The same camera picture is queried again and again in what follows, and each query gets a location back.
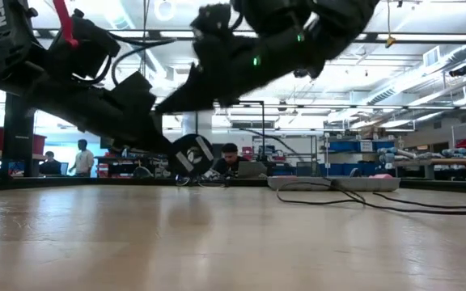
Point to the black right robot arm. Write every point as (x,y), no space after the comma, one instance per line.
(318,24)

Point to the grey plastic tool case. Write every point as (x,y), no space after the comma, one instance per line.
(378,185)

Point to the white building column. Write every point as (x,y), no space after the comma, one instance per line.
(196,121)

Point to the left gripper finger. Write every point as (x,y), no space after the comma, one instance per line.
(144,153)
(161,137)

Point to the person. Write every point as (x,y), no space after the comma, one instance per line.
(230,161)
(51,165)
(82,159)

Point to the grey laptop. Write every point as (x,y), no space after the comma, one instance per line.
(252,169)

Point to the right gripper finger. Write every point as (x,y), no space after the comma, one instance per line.
(200,109)
(194,95)

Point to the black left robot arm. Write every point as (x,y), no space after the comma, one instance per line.
(55,97)

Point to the black vertical post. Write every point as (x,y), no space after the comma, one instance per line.
(19,153)

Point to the blue storage bins shelf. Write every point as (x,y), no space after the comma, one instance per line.
(378,146)

